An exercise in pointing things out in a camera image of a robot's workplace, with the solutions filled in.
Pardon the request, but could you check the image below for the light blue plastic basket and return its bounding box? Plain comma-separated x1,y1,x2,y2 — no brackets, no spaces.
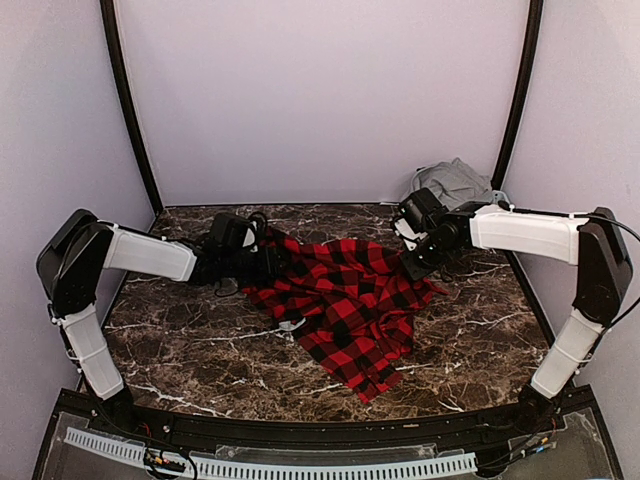
492,190,512,212

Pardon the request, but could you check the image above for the white slotted cable duct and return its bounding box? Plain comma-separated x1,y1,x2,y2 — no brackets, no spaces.
64,427,477,479

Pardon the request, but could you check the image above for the black left frame post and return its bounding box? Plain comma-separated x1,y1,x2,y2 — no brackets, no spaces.
99,0,164,216

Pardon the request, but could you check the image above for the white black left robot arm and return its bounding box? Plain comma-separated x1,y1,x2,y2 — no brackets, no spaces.
36,209,286,436

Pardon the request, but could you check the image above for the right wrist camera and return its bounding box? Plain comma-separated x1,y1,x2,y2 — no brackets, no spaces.
391,216,421,251

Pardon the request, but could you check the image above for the black frame post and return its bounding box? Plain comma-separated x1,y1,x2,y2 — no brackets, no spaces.
99,0,164,216
491,0,544,190

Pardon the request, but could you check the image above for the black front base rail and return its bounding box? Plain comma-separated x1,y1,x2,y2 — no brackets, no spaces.
84,384,596,466

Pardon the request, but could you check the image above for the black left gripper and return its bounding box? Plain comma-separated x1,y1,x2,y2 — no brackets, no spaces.
222,244,290,283

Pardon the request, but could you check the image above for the black right frame post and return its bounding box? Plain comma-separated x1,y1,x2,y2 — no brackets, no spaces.
491,0,544,190

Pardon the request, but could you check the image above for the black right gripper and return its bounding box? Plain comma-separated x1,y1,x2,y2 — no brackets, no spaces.
398,234,456,282

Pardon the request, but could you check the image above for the red black plaid shirt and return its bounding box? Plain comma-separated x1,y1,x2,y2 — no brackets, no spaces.
244,228,442,403

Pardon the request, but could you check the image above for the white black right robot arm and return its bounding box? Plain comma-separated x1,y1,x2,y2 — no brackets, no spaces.
391,188,633,434

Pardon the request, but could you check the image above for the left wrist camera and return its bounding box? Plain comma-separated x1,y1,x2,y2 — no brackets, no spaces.
243,211,268,252

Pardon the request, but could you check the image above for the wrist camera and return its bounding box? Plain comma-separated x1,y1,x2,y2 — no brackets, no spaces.
391,216,421,251
243,211,268,252

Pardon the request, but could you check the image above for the grey long sleeve shirt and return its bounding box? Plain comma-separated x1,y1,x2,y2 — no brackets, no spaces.
407,158,493,210

